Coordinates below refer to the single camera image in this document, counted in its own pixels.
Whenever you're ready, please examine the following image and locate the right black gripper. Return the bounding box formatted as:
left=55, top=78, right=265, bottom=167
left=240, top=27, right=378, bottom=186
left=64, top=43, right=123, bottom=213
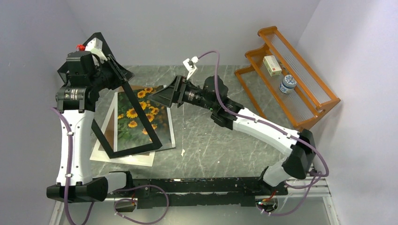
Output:
left=148, top=75, right=216, bottom=111

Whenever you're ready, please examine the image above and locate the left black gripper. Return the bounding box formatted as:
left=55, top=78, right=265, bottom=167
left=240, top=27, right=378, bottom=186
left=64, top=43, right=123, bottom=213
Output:
left=89, top=54, right=134, bottom=91

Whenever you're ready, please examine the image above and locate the black picture frame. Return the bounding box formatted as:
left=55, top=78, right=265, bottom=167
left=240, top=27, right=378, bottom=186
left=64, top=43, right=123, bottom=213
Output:
left=92, top=85, right=167, bottom=159

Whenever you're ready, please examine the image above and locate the sunflower photo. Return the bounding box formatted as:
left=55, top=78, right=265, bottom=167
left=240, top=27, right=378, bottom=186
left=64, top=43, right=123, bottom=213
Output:
left=116, top=87, right=172, bottom=150

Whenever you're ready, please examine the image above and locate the white mat board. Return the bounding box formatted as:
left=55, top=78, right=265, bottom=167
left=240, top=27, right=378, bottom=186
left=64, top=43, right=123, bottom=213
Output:
left=89, top=90, right=176, bottom=167

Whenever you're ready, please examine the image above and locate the brown backing board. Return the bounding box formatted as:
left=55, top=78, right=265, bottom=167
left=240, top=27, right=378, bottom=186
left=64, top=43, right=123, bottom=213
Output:
left=103, top=85, right=176, bottom=152

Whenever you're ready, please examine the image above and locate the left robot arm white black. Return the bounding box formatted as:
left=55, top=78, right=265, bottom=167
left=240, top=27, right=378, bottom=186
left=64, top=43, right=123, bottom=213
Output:
left=46, top=51, right=134, bottom=203

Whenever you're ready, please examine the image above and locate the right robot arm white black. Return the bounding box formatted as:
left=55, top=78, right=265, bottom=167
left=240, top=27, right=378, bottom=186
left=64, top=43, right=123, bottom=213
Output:
left=149, top=75, right=315, bottom=195

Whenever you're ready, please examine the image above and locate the white red carton box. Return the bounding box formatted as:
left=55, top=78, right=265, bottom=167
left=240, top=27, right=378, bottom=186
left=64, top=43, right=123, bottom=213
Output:
left=263, top=55, right=282, bottom=76

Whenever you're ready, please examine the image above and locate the orange wooden rack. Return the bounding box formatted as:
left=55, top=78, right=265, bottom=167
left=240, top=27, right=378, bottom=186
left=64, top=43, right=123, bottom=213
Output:
left=235, top=26, right=340, bottom=130

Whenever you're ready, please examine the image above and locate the blue white ceramic jar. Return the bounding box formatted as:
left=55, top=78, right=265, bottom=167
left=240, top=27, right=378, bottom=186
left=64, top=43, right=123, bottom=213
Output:
left=279, top=75, right=297, bottom=94

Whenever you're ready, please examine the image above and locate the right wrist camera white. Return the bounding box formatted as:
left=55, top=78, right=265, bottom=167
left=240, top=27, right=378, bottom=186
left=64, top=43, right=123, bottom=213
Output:
left=183, top=56, right=199, bottom=80

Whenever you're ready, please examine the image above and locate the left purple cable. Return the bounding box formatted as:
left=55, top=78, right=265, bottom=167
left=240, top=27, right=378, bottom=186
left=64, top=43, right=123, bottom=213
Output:
left=49, top=107, right=170, bottom=225

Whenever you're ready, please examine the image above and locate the purple cable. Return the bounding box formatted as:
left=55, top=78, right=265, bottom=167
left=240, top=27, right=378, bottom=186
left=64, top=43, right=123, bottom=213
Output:
left=49, top=107, right=170, bottom=225
left=196, top=50, right=330, bottom=217

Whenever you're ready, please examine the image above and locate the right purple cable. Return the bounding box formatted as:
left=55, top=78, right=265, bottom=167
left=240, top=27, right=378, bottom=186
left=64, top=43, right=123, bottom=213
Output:
left=196, top=50, right=330, bottom=217

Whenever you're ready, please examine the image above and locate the aluminium rail profile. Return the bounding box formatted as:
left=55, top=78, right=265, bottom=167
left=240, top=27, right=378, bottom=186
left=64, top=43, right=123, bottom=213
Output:
left=67, top=173, right=329, bottom=203

